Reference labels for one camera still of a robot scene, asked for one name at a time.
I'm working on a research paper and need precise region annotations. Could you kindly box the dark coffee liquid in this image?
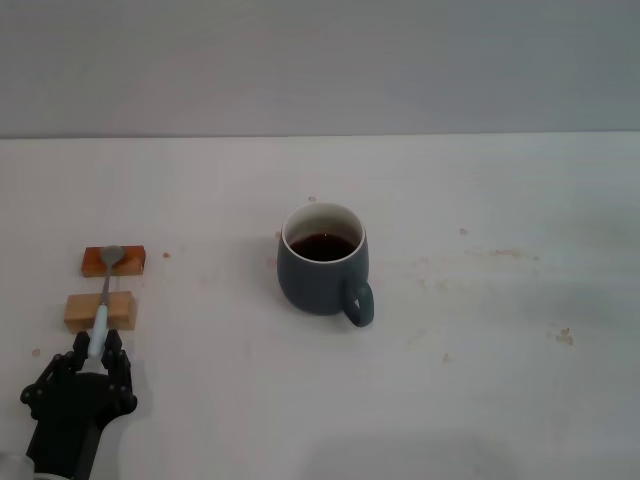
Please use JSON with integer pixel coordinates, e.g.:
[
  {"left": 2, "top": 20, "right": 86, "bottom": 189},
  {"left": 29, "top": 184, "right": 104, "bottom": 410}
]
[{"left": 288, "top": 232, "right": 359, "bottom": 264}]

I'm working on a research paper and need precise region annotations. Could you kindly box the reddish stained wooden block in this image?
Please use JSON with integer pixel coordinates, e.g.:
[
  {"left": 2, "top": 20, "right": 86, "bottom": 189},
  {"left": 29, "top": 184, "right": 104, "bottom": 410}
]
[{"left": 79, "top": 244, "right": 148, "bottom": 278}]

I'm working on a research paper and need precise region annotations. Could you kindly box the light wooden block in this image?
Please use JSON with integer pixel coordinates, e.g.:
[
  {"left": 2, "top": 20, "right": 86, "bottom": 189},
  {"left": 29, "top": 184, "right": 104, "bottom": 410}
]
[{"left": 63, "top": 291, "right": 139, "bottom": 334}]

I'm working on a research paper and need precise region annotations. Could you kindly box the blue handled metal spoon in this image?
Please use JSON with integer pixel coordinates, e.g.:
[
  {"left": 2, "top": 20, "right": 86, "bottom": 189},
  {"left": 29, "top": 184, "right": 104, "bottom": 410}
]
[{"left": 87, "top": 244, "right": 126, "bottom": 359}]

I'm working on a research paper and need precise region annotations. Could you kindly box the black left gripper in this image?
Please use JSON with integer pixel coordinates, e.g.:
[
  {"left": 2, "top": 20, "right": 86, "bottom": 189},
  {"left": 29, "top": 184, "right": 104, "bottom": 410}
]
[{"left": 19, "top": 329, "right": 139, "bottom": 477}]

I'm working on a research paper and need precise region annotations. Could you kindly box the grey ceramic cup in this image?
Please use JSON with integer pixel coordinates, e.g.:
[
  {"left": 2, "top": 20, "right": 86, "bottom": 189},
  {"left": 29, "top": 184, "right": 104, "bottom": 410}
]
[{"left": 276, "top": 201, "right": 376, "bottom": 330}]

